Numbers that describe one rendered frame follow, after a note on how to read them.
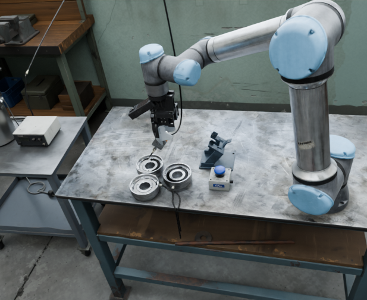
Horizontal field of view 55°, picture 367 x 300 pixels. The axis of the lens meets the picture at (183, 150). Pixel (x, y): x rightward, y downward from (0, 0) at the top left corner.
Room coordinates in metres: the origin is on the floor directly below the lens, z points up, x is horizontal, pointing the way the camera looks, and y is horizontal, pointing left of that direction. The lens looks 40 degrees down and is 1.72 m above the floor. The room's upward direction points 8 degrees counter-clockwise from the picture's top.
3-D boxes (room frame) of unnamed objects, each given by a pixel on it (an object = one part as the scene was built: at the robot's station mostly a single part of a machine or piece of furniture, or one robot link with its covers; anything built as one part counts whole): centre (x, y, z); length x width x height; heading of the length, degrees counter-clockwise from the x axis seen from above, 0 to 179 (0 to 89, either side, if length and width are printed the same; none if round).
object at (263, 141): (1.05, -0.17, 0.79); 1.20 x 0.60 x 0.02; 72
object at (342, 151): (0.77, -0.44, 0.97); 0.13 x 0.12 x 0.14; 140
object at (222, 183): (0.89, -0.12, 0.82); 0.08 x 0.07 x 0.05; 72
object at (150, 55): (1.02, 0.05, 1.23); 0.09 x 0.08 x 0.11; 50
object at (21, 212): (1.51, 0.86, 0.34); 0.67 x 0.46 x 0.68; 76
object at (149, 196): (0.90, 0.15, 0.82); 0.10 x 0.10 x 0.04
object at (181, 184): (0.94, 0.03, 0.82); 0.10 x 0.10 x 0.04
